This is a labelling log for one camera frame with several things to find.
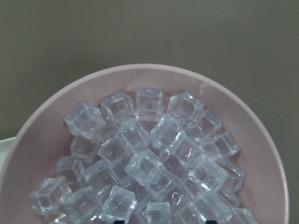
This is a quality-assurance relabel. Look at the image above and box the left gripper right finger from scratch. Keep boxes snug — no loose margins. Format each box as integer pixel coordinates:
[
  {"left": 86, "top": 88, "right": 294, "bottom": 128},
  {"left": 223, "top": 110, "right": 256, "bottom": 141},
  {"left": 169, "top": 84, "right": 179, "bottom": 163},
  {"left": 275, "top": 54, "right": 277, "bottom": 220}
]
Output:
[{"left": 206, "top": 220, "right": 216, "bottom": 224}]

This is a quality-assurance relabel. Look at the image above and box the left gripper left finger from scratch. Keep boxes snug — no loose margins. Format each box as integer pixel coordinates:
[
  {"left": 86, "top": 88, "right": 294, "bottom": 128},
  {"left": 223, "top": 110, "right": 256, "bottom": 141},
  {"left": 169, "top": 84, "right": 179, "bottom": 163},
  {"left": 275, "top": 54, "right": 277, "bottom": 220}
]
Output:
[{"left": 115, "top": 220, "right": 125, "bottom": 224}]

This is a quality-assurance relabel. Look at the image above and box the pink bowl of ice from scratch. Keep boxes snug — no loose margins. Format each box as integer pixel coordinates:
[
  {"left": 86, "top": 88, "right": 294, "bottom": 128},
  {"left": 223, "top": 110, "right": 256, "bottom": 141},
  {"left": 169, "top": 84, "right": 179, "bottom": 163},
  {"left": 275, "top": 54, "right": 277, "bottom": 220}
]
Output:
[{"left": 0, "top": 64, "right": 290, "bottom": 224}]

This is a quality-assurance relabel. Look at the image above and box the cream serving tray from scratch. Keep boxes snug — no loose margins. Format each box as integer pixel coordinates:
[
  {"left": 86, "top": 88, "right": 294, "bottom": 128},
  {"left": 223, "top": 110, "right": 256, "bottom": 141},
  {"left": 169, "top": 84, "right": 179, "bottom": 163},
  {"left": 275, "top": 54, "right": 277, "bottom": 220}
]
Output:
[{"left": 0, "top": 137, "right": 16, "bottom": 170}]

